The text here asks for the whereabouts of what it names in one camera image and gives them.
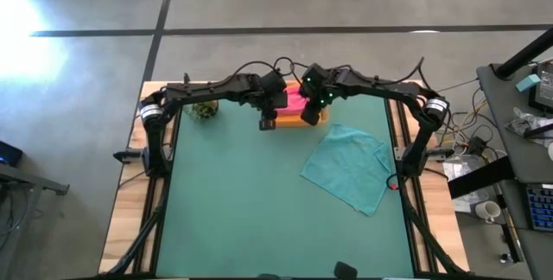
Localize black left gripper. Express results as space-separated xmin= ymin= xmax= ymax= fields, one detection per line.
xmin=248 ymin=70 xmax=289 ymax=131

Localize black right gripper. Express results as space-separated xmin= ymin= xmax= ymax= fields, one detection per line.
xmin=299 ymin=62 xmax=345 ymax=126

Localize pink microfiber towel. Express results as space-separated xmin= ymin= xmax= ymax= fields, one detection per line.
xmin=276 ymin=85 xmax=308 ymax=117

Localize teal microfiber towel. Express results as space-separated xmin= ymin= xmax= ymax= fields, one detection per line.
xmin=300 ymin=123 xmax=392 ymax=217

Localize tan plastic bin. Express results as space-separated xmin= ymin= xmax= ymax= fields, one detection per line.
xmin=262 ymin=80 xmax=329 ymax=129

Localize small potted succulent plant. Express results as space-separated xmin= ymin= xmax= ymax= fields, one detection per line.
xmin=183 ymin=100 xmax=219 ymax=121

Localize green table mat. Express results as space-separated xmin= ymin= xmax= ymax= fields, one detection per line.
xmin=155 ymin=87 xmax=416 ymax=277

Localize white papers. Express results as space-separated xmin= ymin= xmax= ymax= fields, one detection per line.
xmin=442 ymin=153 xmax=489 ymax=214

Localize small black rounded object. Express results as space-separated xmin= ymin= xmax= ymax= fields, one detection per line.
xmin=333 ymin=261 xmax=359 ymax=280

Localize black power adapter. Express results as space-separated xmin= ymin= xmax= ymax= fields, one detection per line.
xmin=468 ymin=136 xmax=488 ymax=156

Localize black crossbeam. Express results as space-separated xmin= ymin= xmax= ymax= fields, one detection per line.
xmin=447 ymin=156 xmax=515 ymax=200

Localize white mug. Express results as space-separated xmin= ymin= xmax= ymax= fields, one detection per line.
xmin=474 ymin=200 xmax=502 ymax=224

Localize grey crumpled bag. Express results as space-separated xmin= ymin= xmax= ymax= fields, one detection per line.
xmin=504 ymin=106 xmax=553 ymax=148

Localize light blue box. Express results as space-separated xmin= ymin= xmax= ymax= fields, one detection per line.
xmin=516 ymin=73 xmax=542 ymax=93

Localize black stand pole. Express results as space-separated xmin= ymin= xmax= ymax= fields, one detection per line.
xmin=494 ymin=27 xmax=553 ymax=80

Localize grey side desk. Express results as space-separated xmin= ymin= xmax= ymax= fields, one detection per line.
xmin=476 ymin=61 xmax=553 ymax=186

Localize black desk device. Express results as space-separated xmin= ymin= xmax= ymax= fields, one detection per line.
xmin=529 ymin=60 xmax=553 ymax=112

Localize black floor stand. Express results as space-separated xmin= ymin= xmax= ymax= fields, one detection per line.
xmin=0 ymin=162 xmax=70 ymax=197

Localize dark computer keyboard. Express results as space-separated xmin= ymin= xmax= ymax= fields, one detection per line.
xmin=525 ymin=183 xmax=553 ymax=232

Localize dark blue box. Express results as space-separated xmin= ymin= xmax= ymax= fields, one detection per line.
xmin=0 ymin=140 xmax=24 ymax=168

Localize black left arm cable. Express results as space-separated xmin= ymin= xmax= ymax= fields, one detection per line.
xmin=231 ymin=57 xmax=299 ymax=86

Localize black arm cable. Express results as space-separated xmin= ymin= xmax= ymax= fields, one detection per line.
xmin=345 ymin=57 xmax=427 ymax=86
xmin=231 ymin=57 xmax=299 ymax=86

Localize black table frame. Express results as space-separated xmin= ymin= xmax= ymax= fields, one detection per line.
xmin=103 ymin=72 xmax=470 ymax=279

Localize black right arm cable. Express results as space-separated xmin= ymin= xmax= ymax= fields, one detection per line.
xmin=345 ymin=57 xmax=427 ymax=86

